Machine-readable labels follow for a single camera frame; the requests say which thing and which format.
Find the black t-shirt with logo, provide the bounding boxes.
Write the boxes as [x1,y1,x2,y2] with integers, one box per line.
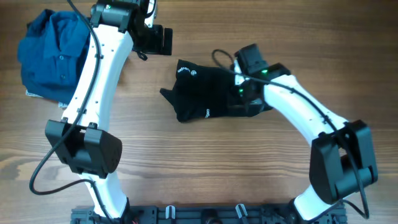
[160,59,272,123]

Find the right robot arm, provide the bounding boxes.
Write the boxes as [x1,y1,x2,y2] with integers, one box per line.
[230,44,378,223]

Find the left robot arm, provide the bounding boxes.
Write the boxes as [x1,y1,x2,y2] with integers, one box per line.
[45,1,173,223]

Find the blue polo shirt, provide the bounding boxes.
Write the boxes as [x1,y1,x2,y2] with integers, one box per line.
[17,9,90,104]

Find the white folded cloth under pile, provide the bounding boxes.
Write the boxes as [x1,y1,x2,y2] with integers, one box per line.
[25,90,68,109]

